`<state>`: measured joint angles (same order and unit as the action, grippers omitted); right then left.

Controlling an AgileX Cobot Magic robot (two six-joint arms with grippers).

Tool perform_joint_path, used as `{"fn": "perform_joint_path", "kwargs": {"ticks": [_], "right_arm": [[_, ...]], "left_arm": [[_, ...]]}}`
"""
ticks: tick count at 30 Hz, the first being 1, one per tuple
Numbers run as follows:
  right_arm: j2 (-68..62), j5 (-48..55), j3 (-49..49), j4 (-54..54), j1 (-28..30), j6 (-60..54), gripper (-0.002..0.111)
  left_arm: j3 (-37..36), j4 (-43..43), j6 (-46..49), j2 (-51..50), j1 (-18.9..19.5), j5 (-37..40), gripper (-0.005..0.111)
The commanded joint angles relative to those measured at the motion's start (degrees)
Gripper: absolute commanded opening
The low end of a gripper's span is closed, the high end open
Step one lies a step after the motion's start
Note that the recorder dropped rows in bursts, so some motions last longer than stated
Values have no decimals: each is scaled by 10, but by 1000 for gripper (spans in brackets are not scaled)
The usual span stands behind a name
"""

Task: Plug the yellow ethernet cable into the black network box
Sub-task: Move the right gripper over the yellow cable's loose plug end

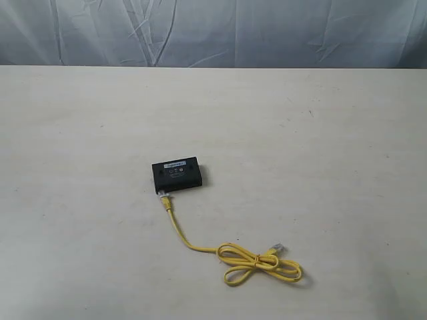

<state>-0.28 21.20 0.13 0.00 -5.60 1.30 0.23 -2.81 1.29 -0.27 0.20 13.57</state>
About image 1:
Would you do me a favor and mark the black rectangular adapter box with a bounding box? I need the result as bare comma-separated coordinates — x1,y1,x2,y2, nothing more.
151,157,203,193

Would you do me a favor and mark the yellow ethernet cable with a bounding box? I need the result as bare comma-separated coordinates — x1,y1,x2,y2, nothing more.
156,190,304,285

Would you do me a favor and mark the grey backdrop cloth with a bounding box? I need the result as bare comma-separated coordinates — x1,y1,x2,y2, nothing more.
1,1,426,69

